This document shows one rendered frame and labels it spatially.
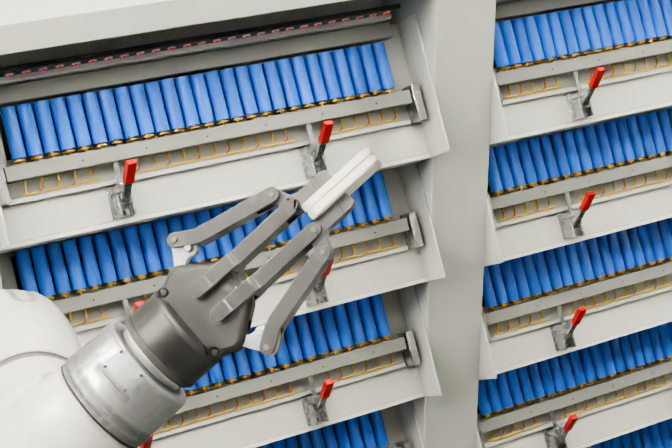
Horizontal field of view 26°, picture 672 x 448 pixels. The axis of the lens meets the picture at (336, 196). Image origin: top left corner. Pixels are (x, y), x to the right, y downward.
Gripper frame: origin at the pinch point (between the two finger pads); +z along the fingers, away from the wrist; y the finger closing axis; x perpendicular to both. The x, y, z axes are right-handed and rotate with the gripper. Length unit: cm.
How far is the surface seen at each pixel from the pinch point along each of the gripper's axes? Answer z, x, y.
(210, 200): -15, 65, 23
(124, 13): -7, 46, 42
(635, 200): 29, 113, -10
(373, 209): -1, 86, 12
